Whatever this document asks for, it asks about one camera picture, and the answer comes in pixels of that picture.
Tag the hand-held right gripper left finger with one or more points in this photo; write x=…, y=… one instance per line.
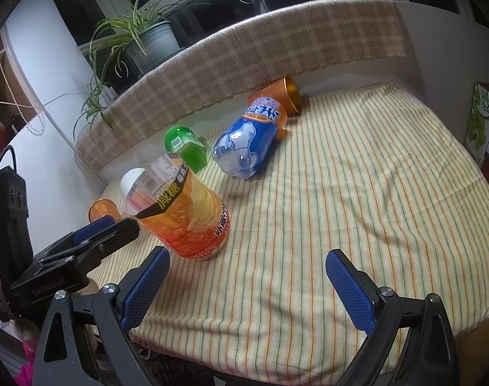
x=143, y=287

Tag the small orange can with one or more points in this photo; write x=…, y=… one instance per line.
x=103, y=211

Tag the checked beige cloth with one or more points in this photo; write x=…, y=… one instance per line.
x=244, y=56

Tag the green bottle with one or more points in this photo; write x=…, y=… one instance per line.
x=184, y=144

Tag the striped yellow cloth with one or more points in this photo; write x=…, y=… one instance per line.
x=329, y=193

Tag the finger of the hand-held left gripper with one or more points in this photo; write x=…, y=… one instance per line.
x=107, y=239
x=93, y=227

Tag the white pink cup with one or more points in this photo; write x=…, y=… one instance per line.
x=132, y=187

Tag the pink cloth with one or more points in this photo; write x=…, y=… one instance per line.
x=27, y=362

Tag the blue drink bottle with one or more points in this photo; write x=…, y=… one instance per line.
x=244, y=140

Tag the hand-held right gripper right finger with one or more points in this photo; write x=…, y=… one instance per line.
x=349, y=289

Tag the potted spider plant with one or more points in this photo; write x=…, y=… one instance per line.
x=156, y=40

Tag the orange gold metal cup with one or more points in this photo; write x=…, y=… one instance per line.
x=288, y=92

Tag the green printed box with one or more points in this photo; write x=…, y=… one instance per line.
x=479, y=124

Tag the orange drink bottle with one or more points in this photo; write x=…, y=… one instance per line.
x=188, y=213

